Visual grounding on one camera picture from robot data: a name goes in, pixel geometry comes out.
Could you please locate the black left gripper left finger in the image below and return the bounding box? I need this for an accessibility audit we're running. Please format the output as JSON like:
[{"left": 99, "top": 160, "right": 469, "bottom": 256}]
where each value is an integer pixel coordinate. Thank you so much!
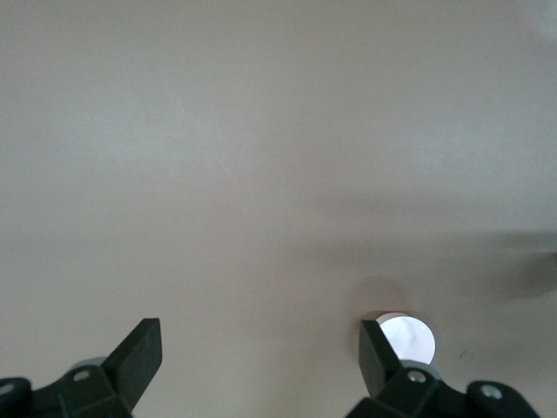
[{"left": 0, "top": 317, "right": 164, "bottom": 418}]

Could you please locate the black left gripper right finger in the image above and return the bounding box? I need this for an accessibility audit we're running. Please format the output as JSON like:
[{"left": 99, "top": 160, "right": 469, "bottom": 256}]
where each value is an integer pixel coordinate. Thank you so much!
[{"left": 346, "top": 319, "right": 544, "bottom": 418}]

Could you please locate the pink bowl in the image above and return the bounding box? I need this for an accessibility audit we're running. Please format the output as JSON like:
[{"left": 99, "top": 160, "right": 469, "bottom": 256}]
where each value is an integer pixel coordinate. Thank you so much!
[{"left": 376, "top": 310, "right": 437, "bottom": 367}]

